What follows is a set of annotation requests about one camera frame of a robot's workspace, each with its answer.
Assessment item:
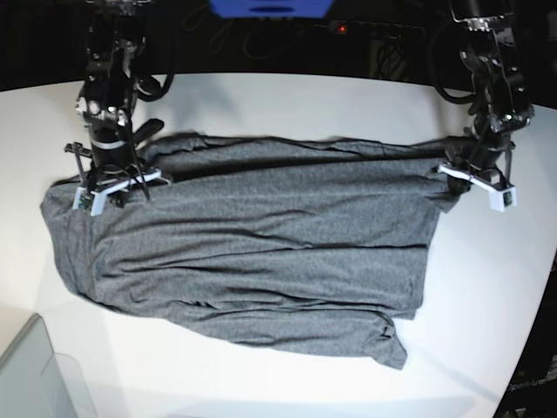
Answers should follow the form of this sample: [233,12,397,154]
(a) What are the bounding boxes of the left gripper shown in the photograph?
[428,132,515,196]

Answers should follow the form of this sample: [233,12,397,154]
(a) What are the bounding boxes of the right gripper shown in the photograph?
[64,130,172,208]

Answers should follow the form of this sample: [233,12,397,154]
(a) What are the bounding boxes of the grey long-sleeve shirt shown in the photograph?
[41,134,457,369]

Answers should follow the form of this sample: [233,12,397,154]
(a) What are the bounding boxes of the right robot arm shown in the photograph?
[64,1,175,216]

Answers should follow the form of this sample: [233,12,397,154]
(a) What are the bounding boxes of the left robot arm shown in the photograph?
[426,1,534,197]

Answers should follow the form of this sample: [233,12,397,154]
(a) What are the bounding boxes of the black power strip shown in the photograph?
[312,20,425,37]

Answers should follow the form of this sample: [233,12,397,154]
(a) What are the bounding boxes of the translucent plastic box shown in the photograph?
[1,313,98,417]

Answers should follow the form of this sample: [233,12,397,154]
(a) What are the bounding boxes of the blue bin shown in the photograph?
[209,0,333,18]

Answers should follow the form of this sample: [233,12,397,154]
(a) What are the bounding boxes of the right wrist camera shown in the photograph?
[72,186,107,217]

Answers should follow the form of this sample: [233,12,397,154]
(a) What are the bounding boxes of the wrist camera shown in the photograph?
[72,186,107,217]
[488,185,518,212]

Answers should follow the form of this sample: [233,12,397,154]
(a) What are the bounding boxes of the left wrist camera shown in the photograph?
[488,185,518,212]

